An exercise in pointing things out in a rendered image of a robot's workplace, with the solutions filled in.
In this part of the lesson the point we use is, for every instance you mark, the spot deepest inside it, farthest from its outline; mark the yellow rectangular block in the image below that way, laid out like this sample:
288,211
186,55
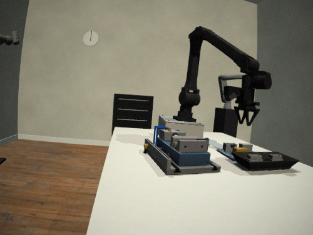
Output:
240,149

